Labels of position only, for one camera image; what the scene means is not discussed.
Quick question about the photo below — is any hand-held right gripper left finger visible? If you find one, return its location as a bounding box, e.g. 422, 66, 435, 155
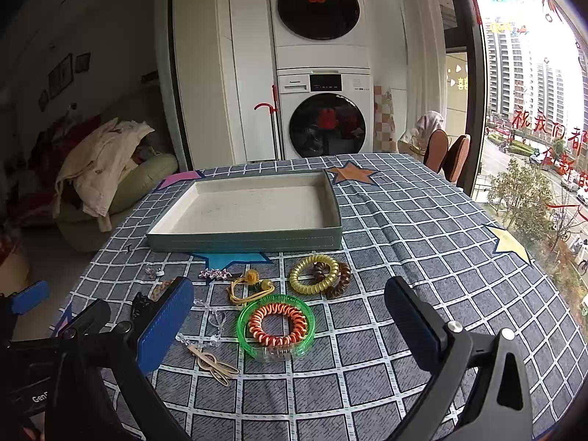
43, 277, 195, 441

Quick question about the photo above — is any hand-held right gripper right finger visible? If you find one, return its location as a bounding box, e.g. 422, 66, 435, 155
384, 276, 547, 441

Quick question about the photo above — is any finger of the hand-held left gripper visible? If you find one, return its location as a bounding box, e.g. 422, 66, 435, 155
0, 280, 50, 331
57, 300, 112, 338

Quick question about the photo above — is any black claw hair clip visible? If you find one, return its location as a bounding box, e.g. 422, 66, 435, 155
131, 291, 159, 322

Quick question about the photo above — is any beige braided bracelet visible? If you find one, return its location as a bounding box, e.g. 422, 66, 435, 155
149, 280, 178, 304

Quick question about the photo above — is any clear crystal bead bracelet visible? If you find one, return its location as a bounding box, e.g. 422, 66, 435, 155
177, 298, 228, 352

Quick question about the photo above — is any orange white spiral hair tie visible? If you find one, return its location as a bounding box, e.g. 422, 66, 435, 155
248, 303, 307, 347

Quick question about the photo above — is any yellow cord beaded bracelet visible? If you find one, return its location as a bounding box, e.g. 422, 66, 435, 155
227, 270, 276, 306

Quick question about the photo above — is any green translucent bangle bracelet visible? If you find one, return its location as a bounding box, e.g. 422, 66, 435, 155
236, 294, 316, 363

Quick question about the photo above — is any yellow spiral hair tie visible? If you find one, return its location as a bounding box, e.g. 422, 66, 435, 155
288, 254, 340, 295

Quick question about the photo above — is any shallow green cardboard box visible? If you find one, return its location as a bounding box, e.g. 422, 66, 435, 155
146, 170, 343, 253

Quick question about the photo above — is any gold metal hair clip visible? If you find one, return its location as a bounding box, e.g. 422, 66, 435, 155
187, 345, 240, 387

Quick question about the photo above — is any blue checked star tablecloth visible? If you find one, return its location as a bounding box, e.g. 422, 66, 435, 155
48, 153, 584, 441

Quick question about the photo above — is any pale green sofa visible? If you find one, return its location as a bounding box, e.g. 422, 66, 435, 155
55, 151, 180, 253

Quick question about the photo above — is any dark red cloth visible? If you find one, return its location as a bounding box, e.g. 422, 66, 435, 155
28, 115, 104, 194

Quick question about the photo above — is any cream jacket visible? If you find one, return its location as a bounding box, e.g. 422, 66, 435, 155
53, 118, 156, 233

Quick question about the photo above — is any brown chair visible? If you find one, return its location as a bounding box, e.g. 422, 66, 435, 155
443, 134, 472, 184
425, 129, 449, 173

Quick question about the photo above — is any beige tote bag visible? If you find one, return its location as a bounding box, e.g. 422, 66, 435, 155
397, 131, 430, 161

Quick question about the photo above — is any white cloth on chair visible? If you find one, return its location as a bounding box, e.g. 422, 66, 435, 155
416, 110, 445, 148

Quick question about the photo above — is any checkered tile panel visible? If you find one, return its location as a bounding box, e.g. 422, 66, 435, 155
373, 85, 397, 154

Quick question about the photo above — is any white washing machine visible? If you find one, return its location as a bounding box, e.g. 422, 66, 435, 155
276, 68, 375, 161

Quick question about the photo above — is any red window lettering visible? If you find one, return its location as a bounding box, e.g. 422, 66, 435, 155
510, 108, 588, 221

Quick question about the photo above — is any red hook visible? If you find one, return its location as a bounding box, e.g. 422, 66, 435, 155
255, 86, 279, 113

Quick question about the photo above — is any white cabinet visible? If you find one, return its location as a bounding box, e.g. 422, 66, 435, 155
227, 0, 276, 164

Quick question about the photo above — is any white curtain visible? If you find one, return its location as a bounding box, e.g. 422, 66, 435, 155
404, 0, 446, 148

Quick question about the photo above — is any white tumble dryer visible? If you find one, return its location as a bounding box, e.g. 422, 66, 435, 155
264, 0, 373, 72

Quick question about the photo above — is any brown spiral hair tie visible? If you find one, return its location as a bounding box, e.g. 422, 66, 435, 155
313, 261, 352, 299

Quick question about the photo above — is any large dark picture frame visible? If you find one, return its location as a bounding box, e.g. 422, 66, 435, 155
48, 54, 74, 99

